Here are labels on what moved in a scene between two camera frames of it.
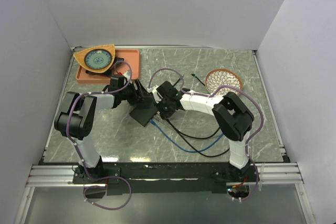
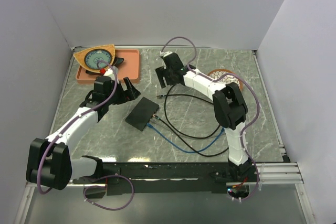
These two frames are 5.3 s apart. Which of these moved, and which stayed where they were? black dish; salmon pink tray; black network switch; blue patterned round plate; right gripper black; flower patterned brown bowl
Moved: black network switch; right gripper black
Stayed: flower patterned brown bowl; salmon pink tray; black dish; blue patterned round plate
